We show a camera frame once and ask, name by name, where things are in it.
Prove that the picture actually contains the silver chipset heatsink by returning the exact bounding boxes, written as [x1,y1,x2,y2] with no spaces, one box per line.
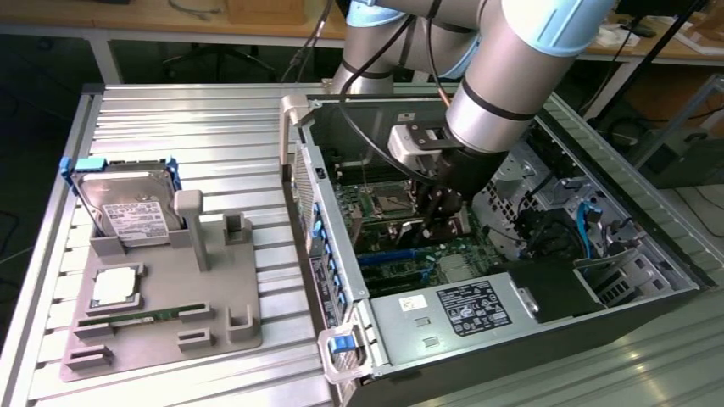
[437,254,474,285]

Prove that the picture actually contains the grey disk bay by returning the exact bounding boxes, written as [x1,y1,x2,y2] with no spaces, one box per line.
[573,248,662,309]

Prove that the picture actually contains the CPU socket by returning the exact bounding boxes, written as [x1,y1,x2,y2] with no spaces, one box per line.
[370,185,421,215]

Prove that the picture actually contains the black RAM slot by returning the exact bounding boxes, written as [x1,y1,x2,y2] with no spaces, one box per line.
[336,169,414,184]

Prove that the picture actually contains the blue expansion slot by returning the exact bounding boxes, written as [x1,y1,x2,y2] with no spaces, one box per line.
[358,249,418,267]

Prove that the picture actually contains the beige case handle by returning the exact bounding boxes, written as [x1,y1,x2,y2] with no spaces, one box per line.
[280,95,317,169]

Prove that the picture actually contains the blue disk caddy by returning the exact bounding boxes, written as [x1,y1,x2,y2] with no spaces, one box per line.
[58,155,182,238]

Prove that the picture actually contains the green motherboard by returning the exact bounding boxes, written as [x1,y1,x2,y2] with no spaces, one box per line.
[332,157,510,300]

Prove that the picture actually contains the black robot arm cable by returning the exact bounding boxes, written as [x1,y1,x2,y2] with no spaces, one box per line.
[288,0,453,184]

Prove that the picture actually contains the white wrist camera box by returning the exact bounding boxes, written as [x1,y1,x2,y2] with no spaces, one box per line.
[386,121,462,167]

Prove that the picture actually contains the black stand base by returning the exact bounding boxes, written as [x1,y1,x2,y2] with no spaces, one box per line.
[162,42,278,84]

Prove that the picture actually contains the white and black desk object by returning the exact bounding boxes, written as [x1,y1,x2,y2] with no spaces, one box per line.
[598,24,640,47]

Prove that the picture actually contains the silver hard disk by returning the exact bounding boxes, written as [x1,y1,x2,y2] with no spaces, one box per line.
[77,169,186,249]

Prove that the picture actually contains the clear case handle blue latch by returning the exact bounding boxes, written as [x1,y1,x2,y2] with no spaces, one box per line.
[317,326,372,385]

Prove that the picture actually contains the green RAM stick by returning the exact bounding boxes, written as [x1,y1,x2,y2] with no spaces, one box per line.
[109,310,181,328]

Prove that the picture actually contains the silver CPU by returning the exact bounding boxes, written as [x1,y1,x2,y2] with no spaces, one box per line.
[89,267,141,307]

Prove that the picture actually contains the black stand pole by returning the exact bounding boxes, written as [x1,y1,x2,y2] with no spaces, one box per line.
[580,0,713,120]

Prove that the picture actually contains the perforated metal drive cage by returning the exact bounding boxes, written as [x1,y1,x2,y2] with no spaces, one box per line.
[473,150,566,224]

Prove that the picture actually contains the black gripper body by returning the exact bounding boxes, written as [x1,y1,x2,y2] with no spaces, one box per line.
[429,148,504,201]

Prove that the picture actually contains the blue wire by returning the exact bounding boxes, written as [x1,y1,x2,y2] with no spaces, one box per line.
[576,201,601,260]

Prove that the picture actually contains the grey parts rack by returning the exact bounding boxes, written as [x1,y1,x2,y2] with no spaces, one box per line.
[58,189,265,382]

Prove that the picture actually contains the black expansion slot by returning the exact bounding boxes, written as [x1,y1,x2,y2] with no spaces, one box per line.
[361,270,424,285]
[366,282,429,298]

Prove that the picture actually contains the black open PC case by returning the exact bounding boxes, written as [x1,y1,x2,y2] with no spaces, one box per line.
[280,92,714,407]

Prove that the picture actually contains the grey power supply unit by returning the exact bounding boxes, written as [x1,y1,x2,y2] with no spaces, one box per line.
[366,273,544,366]

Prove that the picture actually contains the wooden desk white frame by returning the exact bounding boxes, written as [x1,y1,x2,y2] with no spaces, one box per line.
[581,0,724,122]
[0,0,346,86]

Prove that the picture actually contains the dark equipment box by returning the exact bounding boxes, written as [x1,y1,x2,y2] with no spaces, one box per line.
[644,133,724,190]

